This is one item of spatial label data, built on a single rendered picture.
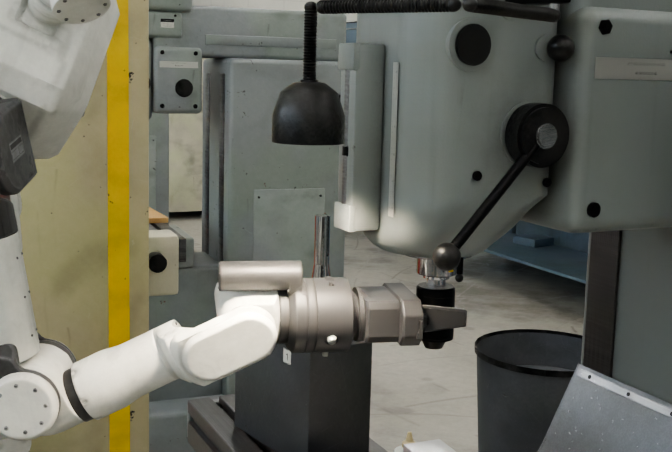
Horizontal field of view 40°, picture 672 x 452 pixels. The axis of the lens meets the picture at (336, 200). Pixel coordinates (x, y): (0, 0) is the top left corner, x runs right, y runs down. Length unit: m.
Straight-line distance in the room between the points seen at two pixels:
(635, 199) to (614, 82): 0.14
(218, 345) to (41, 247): 1.72
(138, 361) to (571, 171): 0.54
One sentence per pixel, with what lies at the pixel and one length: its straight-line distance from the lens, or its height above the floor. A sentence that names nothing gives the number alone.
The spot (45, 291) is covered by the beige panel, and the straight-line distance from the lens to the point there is 2.76.
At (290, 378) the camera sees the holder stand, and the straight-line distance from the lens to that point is 1.46.
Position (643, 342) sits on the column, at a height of 1.15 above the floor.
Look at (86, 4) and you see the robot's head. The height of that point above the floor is 1.59.
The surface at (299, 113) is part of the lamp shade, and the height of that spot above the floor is 1.48.
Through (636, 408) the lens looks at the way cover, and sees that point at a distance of 1.43.
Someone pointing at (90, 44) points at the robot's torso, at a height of 1.54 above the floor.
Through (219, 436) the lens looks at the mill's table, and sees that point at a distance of 1.61.
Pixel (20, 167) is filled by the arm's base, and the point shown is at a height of 1.40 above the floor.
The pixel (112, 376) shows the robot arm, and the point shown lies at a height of 1.17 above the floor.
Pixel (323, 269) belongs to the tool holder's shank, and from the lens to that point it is 1.45.
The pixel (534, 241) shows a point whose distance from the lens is 7.28.
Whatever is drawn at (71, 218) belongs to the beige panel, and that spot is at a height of 1.09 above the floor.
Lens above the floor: 1.52
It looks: 8 degrees down
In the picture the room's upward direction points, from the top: 2 degrees clockwise
